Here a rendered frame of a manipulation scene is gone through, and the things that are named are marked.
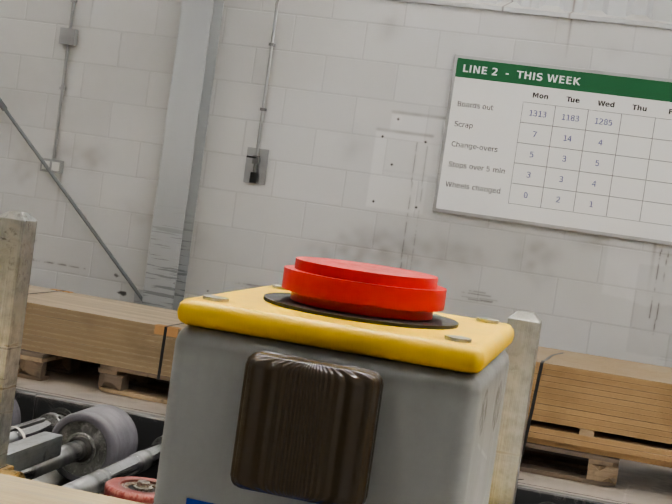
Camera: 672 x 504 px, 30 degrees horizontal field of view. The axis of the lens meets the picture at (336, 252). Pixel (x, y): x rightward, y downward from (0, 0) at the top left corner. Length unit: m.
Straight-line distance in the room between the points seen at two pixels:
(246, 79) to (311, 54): 0.44
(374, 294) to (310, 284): 0.02
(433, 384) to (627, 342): 7.20
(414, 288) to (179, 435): 0.06
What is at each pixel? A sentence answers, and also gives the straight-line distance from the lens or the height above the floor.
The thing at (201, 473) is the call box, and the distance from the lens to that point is 0.29.
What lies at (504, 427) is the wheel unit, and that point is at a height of 1.02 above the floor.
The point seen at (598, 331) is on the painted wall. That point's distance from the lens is 7.47.
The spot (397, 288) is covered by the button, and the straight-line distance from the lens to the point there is 0.29.
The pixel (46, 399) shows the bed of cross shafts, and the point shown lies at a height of 0.84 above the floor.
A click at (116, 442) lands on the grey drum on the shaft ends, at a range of 1.95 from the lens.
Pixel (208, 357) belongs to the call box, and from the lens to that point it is 0.28.
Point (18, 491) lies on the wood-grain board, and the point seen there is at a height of 0.90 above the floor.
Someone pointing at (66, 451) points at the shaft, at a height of 0.81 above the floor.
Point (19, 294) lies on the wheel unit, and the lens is 1.56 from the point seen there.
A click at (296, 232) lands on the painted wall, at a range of 7.71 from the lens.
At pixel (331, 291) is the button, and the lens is 0.29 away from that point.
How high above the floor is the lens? 1.25
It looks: 3 degrees down
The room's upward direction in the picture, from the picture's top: 8 degrees clockwise
